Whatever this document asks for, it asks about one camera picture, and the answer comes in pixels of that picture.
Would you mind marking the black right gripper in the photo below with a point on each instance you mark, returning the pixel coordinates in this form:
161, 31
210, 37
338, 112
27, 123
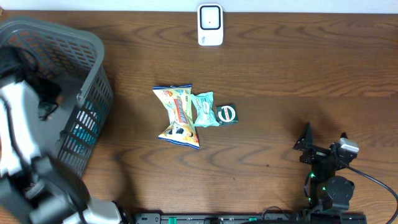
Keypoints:
316, 153

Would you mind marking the yellow snack bag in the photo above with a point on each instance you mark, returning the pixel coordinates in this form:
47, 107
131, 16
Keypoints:
178, 103

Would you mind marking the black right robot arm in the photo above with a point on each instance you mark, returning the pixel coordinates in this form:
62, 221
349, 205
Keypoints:
326, 191

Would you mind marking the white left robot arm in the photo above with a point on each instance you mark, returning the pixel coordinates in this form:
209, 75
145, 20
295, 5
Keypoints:
35, 187

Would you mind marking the green round-logo box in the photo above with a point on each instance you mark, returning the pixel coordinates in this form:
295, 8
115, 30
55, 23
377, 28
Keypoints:
227, 114

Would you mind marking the grey plastic shopping basket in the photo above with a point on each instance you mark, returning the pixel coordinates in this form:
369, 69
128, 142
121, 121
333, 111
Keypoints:
73, 59

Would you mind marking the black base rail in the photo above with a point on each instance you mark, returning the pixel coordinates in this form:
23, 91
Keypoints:
156, 218

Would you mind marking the white barcode scanner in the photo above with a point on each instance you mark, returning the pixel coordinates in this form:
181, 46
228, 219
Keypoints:
210, 24

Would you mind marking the teal wet wipes pack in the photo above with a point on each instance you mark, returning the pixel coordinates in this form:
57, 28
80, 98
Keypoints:
203, 104

